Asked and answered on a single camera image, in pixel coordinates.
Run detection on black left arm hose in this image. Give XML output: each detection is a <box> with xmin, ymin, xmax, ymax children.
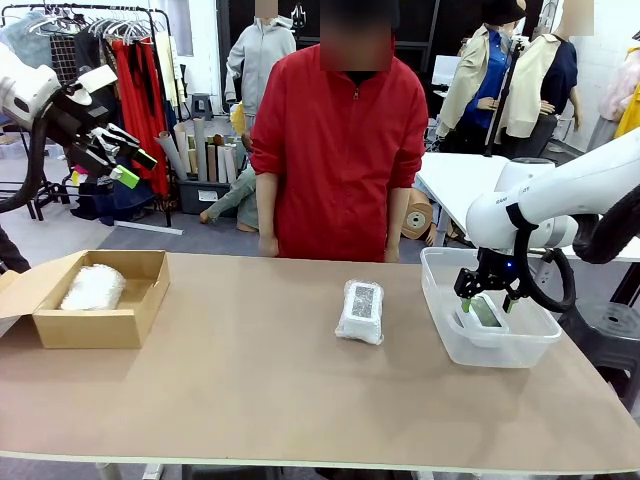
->
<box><xmin>0</xmin><ymin>115</ymin><xmax>51</xmax><ymax>215</ymax></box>

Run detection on white paper roll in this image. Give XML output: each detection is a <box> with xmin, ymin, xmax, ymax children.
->
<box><xmin>223</xmin><ymin>143</ymin><xmax>238</xmax><ymax>184</ymax></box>

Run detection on person's right forearm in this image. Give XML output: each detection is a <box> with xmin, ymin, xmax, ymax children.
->
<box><xmin>255</xmin><ymin>172</ymin><xmax>279</xmax><ymax>241</ymax></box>

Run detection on white table frame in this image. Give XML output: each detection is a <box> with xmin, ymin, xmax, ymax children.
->
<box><xmin>94</xmin><ymin>462</ymin><xmax>166</xmax><ymax>480</ymax></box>

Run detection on light blue fuzzy garment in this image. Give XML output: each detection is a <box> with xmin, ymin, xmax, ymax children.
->
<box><xmin>0</xmin><ymin>10</ymin><xmax>57</xmax><ymax>71</ymax></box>

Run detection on white table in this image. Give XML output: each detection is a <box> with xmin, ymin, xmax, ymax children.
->
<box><xmin>414</xmin><ymin>151</ymin><xmax>640</xmax><ymax>264</ymax></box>

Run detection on bubble-wrapped clock white back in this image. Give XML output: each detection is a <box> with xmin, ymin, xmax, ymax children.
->
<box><xmin>58</xmin><ymin>264</ymin><xmax>127</xmax><ymax>312</ymax></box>

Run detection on tall grey tube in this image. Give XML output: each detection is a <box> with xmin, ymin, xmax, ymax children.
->
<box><xmin>193</xmin><ymin>117</ymin><xmax>207</xmax><ymax>181</ymax></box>

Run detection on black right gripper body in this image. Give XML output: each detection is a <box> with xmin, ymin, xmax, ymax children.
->
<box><xmin>469</xmin><ymin>248</ymin><xmax>526</xmax><ymax>291</ymax></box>

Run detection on person in grey hoodie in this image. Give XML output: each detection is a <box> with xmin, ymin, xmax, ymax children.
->
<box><xmin>224</xmin><ymin>0</ymin><xmax>297</xmax><ymax>119</ymax></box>

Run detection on dark grey storage bin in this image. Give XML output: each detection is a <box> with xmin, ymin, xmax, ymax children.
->
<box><xmin>177</xmin><ymin>178</ymin><xmax>225</xmax><ymax>215</ymax></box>

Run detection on person's left forearm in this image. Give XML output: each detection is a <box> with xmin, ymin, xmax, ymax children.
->
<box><xmin>387</xmin><ymin>185</ymin><xmax>414</xmax><ymax>246</ymax></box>

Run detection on person in red jacket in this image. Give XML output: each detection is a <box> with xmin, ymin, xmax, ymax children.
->
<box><xmin>248</xmin><ymin>0</ymin><xmax>430</xmax><ymax>264</ymax></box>

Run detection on grey paper roll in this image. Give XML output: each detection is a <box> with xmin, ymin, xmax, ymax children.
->
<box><xmin>154</xmin><ymin>130</ymin><xmax>189</xmax><ymax>181</ymax></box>

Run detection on black hanging garment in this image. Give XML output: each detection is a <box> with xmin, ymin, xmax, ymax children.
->
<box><xmin>74</xmin><ymin>29</ymin><xmax>114</xmax><ymax>126</ymax></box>

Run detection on mannequin pink and yellow clothes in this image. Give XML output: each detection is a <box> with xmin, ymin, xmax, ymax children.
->
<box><xmin>589</xmin><ymin>44</ymin><xmax>640</xmax><ymax>154</ymax></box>

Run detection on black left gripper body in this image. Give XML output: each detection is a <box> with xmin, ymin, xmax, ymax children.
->
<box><xmin>49</xmin><ymin>89</ymin><xmax>109</xmax><ymax>161</ymax></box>

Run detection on bubble-wrapped clock grey screen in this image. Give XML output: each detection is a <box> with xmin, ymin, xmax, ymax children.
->
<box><xmin>333</xmin><ymin>278</ymin><xmax>386</xmax><ymax>346</ymax></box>

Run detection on black right arm hose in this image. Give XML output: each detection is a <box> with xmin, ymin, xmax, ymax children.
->
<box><xmin>505</xmin><ymin>187</ymin><xmax>640</xmax><ymax>315</ymax></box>

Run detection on cream paper roll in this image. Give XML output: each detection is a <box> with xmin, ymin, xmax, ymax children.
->
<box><xmin>173</xmin><ymin>123</ymin><xmax>195</xmax><ymax>176</ymax></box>

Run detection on small grey stool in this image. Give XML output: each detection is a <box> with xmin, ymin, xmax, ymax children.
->
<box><xmin>190</xmin><ymin>92</ymin><xmax>214</xmax><ymax>121</ymax></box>

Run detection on brown cardboard box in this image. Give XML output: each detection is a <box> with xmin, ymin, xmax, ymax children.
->
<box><xmin>0</xmin><ymin>248</ymin><xmax>171</xmax><ymax>350</ymax></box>

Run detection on clear plastic container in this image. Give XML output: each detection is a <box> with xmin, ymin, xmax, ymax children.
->
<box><xmin>418</xmin><ymin>246</ymin><xmax>564</xmax><ymax>370</ymax></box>

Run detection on wire grid panel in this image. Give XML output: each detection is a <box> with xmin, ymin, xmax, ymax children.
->
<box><xmin>51</xmin><ymin>33</ymin><xmax>77</xmax><ymax>86</ymax></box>

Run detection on mannequin cream vest navy shirt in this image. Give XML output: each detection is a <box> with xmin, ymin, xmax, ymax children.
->
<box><xmin>499</xmin><ymin>0</ymin><xmax>584</xmax><ymax>160</ymax></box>

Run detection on black stand pole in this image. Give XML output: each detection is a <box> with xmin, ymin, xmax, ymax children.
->
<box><xmin>483</xmin><ymin>37</ymin><xmax>530</xmax><ymax>157</ymax></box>

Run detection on black arm hose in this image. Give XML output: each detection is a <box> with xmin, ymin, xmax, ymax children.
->
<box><xmin>0</xmin><ymin>115</ymin><xmax>51</xmax><ymax>215</ymax></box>
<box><xmin>505</xmin><ymin>187</ymin><xmax>640</xmax><ymax>315</ymax></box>

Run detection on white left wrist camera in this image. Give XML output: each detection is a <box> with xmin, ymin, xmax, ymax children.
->
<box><xmin>74</xmin><ymin>64</ymin><xmax>119</xmax><ymax>106</ymax></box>

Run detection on dark-sleeved bystander arm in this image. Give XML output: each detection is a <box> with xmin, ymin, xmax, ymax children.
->
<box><xmin>0</xmin><ymin>224</ymin><xmax>31</xmax><ymax>275</ymax></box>

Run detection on white floor strip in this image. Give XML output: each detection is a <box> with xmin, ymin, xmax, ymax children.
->
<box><xmin>115</xmin><ymin>221</ymin><xmax>185</xmax><ymax>236</ymax></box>

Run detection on brown paper spool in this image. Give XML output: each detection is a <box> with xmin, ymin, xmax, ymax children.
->
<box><xmin>401</xmin><ymin>188</ymin><xmax>434</xmax><ymax>242</ymax></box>

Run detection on black clothes rack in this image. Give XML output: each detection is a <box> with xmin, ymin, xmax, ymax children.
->
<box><xmin>0</xmin><ymin>3</ymin><xmax>174</xmax><ymax>229</ymax></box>

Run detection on unwrapped white digital clock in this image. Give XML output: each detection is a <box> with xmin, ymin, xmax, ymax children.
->
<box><xmin>453</xmin><ymin>293</ymin><xmax>511</xmax><ymax>335</ymax></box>

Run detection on black plastic stool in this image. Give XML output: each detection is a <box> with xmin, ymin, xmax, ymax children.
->
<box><xmin>557</xmin><ymin>299</ymin><xmax>640</xmax><ymax>396</ymax></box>

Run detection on red hanging dress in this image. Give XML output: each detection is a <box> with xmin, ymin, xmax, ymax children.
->
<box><xmin>110</xmin><ymin>38</ymin><xmax>171</xmax><ymax>197</ymax></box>

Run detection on mannequin beige coat blue shirt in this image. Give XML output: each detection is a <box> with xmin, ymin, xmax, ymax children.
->
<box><xmin>435</xmin><ymin>0</ymin><xmax>524</xmax><ymax>154</ymax></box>

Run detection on yellow padded envelope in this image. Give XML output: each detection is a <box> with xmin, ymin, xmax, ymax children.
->
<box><xmin>229</xmin><ymin>99</ymin><xmax>249</xmax><ymax>136</ymax></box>

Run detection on cream hanging garment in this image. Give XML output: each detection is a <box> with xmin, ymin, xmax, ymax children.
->
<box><xmin>153</xmin><ymin>30</ymin><xmax>180</xmax><ymax>117</ymax></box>

